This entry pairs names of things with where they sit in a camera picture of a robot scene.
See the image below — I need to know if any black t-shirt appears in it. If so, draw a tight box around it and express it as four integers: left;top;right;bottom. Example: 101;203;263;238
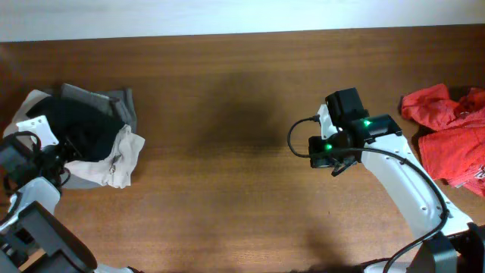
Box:
27;96;125;162

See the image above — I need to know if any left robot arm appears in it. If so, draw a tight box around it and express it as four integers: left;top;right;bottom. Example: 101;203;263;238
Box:
1;131;133;273

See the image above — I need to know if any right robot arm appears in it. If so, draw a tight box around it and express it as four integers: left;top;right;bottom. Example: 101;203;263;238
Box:
308;88;484;273

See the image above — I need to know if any beige folded garment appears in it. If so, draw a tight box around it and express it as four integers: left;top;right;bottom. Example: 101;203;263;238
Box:
2;89;146;190

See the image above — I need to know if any grey folded garment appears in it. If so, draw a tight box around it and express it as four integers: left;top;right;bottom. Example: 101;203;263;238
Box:
45;83;138;190

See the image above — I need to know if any red crumpled garment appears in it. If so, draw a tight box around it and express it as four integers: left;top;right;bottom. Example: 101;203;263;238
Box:
400;83;484;196

